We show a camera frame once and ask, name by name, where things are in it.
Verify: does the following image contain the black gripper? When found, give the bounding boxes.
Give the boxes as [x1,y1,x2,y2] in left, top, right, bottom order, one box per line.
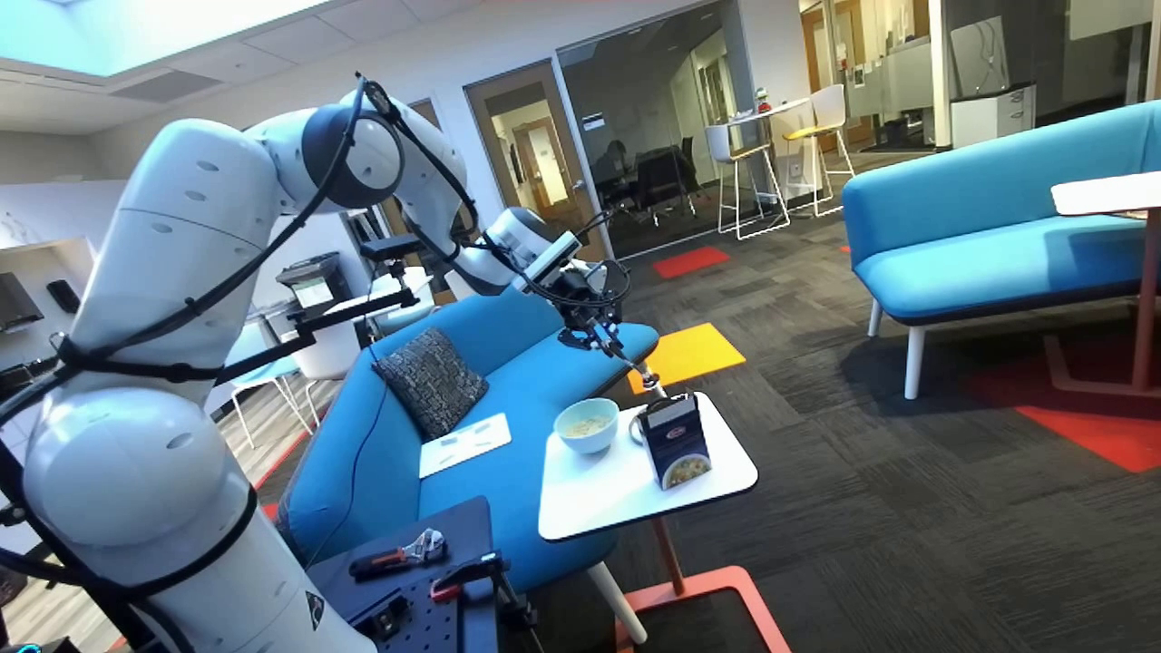
[557,272,650,371]

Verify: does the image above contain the light blue bowl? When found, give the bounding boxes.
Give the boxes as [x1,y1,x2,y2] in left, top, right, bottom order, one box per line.
[551,395,626,461]

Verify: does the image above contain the dark blue Barilla pasta box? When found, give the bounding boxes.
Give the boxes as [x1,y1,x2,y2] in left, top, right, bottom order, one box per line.
[638,386,715,493]

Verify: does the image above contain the white side table orange base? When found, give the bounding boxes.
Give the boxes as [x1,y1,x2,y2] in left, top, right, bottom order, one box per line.
[534,386,799,653]

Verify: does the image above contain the white paper sheet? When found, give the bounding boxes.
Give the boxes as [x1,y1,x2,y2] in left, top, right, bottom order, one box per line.
[415,411,518,482]

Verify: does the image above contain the grey patterned cushion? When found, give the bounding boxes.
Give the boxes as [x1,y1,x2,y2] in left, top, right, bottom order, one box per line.
[372,325,493,442]

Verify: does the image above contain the white bar stool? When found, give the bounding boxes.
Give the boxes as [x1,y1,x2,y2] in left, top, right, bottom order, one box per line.
[703,119,799,244]

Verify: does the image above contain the wooden framed door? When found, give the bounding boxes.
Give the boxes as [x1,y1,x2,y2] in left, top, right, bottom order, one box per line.
[462,56,612,265]

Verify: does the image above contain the yellow bar stool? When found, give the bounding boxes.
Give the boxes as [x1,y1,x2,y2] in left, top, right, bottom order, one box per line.
[784,114,860,226]

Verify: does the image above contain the red and black clamp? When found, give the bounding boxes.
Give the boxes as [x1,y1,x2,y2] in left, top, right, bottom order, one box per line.
[425,551,508,609]

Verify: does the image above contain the white high table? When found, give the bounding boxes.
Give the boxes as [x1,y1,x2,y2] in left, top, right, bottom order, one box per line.
[724,82,852,239]

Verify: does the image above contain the curved blue sofa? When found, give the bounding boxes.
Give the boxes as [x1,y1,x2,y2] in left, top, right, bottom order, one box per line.
[276,286,666,599]

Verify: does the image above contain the red and black hand tool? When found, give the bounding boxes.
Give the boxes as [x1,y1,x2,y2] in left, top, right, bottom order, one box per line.
[346,527,454,584]

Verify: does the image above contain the grey office printer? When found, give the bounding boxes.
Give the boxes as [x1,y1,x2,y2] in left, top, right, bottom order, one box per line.
[276,247,357,319]

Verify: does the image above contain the black small tool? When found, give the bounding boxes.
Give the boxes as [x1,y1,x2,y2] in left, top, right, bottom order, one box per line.
[352,586,419,645]

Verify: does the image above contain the straight blue sofa white legs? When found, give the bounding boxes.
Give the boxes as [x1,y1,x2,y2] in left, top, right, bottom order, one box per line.
[839,97,1161,407]

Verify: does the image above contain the blue perforated board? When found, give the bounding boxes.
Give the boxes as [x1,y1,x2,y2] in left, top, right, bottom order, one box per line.
[304,493,508,653]

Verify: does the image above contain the white storage cabinet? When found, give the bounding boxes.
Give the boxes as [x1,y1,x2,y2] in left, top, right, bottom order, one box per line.
[947,80,1043,153]

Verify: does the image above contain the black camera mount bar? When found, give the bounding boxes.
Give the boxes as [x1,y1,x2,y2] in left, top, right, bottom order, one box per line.
[258,280,425,356]

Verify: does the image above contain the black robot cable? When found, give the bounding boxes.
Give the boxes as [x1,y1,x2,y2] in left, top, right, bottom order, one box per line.
[0,76,491,411]

